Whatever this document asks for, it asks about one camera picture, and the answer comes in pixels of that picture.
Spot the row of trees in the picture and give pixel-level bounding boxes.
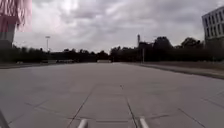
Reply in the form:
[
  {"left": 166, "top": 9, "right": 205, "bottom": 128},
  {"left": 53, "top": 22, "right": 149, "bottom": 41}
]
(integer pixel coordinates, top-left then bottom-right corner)
[{"left": 0, "top": 36, "right": 224, "bottom": 64}]

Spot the grey paved plaza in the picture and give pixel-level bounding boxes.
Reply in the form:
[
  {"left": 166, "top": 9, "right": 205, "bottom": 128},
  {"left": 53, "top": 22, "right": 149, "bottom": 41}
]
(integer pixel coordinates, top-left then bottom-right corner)
[{"left": 0, "top": 61, "right": 224, "bottom": 128}]

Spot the tall tower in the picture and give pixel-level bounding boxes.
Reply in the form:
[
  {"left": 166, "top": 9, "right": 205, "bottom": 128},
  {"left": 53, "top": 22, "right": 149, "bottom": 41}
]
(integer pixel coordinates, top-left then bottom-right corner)
[{"left": 137, "top": 33, "right": 141, "bottom": 48}]

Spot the robot's own part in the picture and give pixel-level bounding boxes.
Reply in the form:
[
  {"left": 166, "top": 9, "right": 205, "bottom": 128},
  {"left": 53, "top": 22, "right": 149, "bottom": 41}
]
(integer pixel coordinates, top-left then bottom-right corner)
[
  {"left": 139, "top": 116, "right": 150, "bottom": 128},
  {"left": 77, "top": 118, "right": 89, "bottom": 128}
]

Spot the floodlight mast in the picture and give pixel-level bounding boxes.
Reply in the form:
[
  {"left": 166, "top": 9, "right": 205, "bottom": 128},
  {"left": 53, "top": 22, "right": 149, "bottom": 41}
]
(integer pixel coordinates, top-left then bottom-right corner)
[{"left": 45, "top": 35, "right": 51, "bottom": 53}]

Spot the raised grass strip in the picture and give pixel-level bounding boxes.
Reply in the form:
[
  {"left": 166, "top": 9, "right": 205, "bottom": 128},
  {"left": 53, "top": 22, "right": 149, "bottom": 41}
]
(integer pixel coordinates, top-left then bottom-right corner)
[{"left": 133, "top": 60, "right": 224, "bottom": 80}]

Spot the large curved white building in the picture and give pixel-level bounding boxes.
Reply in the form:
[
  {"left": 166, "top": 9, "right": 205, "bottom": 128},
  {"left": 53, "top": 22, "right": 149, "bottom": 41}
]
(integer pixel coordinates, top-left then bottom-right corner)
[{"left": 201, "top": 5, "right": 224, "bottom": 42}]

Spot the grey building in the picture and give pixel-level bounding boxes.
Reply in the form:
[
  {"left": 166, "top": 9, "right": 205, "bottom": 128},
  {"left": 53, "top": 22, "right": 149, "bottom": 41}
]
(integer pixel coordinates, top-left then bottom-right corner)
[{"left": 0, "top": 0, "right": 33, "bottom": 49}]

